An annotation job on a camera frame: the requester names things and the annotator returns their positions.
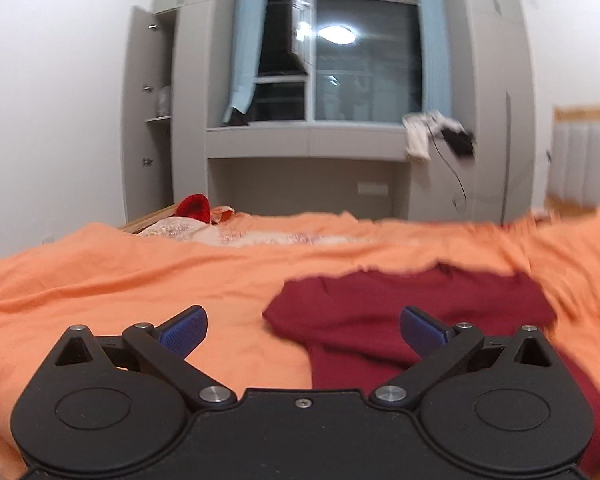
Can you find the black charging cable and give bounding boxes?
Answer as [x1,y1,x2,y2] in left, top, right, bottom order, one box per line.
[427,123,470,214]

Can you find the white garment on desk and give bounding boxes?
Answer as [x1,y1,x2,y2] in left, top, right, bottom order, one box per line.
[402,110,466,162]

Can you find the window with dark glass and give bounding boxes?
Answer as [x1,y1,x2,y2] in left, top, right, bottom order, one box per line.
[227,0,424,126]

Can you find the grey wardrobe door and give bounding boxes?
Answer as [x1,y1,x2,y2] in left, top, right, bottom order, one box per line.
[121,6,175,221]

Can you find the light blue right curtain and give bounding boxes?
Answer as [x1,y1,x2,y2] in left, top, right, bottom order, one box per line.
[417,0,452,116]

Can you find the black garment on desk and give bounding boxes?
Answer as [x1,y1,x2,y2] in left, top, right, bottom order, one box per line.
[440,128,475,159]

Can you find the dark red sweater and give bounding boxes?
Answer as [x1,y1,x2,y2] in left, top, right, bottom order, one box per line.
[263,263,600,479]

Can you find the bright red cloth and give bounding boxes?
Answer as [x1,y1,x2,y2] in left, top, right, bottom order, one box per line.
[174,193,211,224]

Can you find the grey built-in desk cabinet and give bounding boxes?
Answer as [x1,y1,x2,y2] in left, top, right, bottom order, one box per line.
[154,0,536,223]

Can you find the white padded headboard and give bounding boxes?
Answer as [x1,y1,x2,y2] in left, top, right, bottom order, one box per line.
[545,105,600,217]

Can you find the floral patterned blanket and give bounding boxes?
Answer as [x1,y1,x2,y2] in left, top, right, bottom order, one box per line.
[138,206,372,247]

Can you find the light blue left curtain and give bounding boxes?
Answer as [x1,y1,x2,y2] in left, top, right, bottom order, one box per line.
[223,0,268,124]

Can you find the orange bed sheet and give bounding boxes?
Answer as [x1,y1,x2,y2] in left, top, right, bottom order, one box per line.
[0,211,600,479]

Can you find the light blue curtain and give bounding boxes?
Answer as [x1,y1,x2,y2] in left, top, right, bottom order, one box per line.
[223,0,268,124]
[417,0,452,116]

